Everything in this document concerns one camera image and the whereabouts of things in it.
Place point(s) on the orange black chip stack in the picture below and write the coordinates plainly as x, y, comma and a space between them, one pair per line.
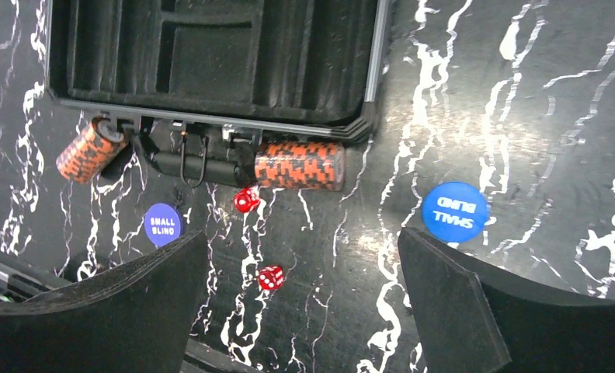
91, 151

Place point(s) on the black poker set case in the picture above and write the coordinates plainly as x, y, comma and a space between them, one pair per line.
200, 87

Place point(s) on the purple small blind button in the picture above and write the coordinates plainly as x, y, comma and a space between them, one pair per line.
162, 224

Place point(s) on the red die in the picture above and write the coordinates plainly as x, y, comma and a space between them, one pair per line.
246, 200
271, 278

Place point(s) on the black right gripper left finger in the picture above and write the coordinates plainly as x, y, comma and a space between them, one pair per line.
132, 318

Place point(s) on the blue small blind button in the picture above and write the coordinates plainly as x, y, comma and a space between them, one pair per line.
455, 212

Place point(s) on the orange black chip roll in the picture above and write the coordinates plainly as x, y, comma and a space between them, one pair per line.
301, 165

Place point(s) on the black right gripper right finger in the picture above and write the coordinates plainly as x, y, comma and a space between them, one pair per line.
475, 317

